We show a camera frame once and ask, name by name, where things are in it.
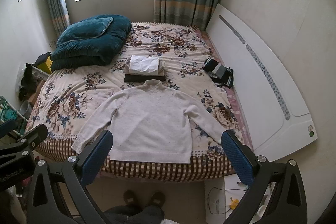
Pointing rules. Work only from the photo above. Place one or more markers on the teal folded duvet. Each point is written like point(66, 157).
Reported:
point(95, 51)

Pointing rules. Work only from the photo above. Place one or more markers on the black folded garment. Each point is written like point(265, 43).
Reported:
point(141, 78)

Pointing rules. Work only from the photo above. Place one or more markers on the white folded garment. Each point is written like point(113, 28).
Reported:
point(144, 65)

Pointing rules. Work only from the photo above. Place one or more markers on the yellow box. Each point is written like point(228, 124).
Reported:
point(48, 64)

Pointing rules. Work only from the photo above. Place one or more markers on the white headboard panel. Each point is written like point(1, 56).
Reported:
point(278, 120)

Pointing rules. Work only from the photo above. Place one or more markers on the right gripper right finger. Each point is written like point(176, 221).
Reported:
point(287, 203)

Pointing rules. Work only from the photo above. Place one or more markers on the small yellow object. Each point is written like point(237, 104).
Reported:
point(233, 203)

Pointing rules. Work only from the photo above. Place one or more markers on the beige folded garment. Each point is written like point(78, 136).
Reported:
point(161, 70)

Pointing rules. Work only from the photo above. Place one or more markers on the green wire rack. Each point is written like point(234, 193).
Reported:
point(9, 112)

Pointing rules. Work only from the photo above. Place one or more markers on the right brown slipper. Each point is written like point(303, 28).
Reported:
point(157, 199)

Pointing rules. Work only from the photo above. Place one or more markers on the teal velvet pillow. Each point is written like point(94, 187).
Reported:
point(86, 29)

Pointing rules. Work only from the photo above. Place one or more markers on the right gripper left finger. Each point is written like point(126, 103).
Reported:
point(46, 203)

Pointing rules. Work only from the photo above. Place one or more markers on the floral bed quilt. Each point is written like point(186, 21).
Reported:
point(70, 96)

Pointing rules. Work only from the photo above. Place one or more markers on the white knit sweater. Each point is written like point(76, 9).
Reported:
point(149, 123)

